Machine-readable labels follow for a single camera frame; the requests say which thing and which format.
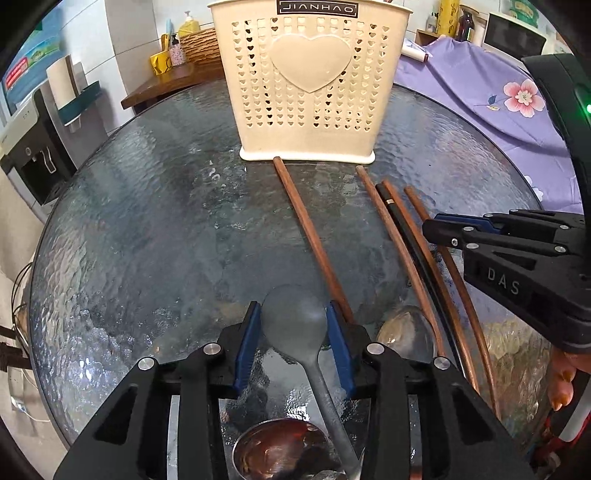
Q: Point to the teal paper cup dispenser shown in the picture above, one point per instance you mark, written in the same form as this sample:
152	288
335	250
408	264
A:
87	101

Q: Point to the dark wooden side table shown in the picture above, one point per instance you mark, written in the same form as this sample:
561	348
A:
171	81

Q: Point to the cream perforated utensil basket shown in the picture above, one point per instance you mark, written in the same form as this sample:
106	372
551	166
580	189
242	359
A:
258	115

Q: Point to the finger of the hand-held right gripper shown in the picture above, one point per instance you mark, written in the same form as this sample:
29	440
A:
531	218
443	233

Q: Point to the person's right hand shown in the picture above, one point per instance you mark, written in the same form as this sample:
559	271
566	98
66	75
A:
563	383

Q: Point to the purple floral cloth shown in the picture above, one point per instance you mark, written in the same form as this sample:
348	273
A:
461	101

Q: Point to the pink patterned bottle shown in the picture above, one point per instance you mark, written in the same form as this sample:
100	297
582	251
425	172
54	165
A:
177	54

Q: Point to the yellow soap bottle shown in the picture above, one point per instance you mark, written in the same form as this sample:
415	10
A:
190	25

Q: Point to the large metal spoon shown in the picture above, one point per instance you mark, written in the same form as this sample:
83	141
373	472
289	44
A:
268	452

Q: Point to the light blue tube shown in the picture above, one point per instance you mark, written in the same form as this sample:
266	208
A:
170	30

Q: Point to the black chopstick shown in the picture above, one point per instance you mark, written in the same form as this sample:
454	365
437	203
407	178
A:
407	230

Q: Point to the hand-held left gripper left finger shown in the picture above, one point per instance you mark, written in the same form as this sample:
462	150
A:
244	355

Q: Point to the grey spoon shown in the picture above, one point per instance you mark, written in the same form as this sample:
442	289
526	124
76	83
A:
291	318

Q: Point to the yellow mug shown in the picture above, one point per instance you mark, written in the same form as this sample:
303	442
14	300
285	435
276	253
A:
159	60

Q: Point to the beige cloth cover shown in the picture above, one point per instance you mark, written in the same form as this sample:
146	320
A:
18	240

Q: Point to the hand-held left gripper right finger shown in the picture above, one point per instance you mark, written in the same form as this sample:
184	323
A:
340	355

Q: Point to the white microwave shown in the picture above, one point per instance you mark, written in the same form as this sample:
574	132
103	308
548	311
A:
512	34

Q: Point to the white water dispenser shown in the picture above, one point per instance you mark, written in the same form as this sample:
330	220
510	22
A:
27	161

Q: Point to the white lint roller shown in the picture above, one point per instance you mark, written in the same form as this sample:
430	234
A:
415	50

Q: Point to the brown glass bottle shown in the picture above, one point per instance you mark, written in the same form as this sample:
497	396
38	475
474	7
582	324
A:
466	25

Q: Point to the brown wooden chopstick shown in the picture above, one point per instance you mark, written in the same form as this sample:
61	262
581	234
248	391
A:
310	240
392	230
466	300
401	205

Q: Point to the wicker basket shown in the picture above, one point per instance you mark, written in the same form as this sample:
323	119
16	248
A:
201	46

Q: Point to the blue water jug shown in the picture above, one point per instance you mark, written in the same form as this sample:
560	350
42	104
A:
27	60

